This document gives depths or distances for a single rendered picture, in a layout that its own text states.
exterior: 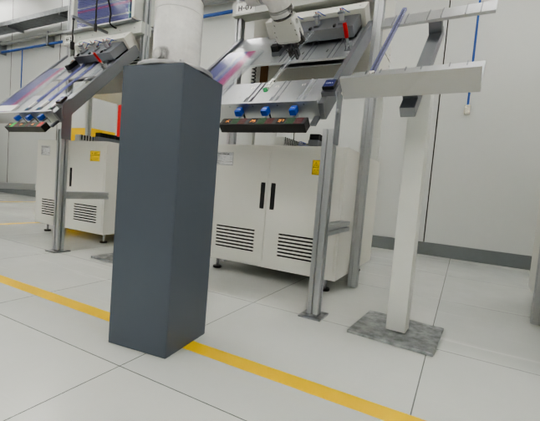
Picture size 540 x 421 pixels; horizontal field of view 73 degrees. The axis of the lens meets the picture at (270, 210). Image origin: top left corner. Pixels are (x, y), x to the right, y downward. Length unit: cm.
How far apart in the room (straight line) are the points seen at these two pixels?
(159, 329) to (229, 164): 102
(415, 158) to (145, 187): 79
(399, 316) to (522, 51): 244
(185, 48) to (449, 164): 247
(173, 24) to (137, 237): 52
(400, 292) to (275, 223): 66
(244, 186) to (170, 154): 88
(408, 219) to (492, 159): 198
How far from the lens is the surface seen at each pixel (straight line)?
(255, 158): 171
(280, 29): 151
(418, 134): 123
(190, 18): 103
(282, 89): 146
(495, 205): 313
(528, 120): 320
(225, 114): 147
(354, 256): 176
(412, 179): 121
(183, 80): 91
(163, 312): 95
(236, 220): 176
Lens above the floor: 43
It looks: 4 degrees down
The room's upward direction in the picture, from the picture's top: 5 degrees clockwise
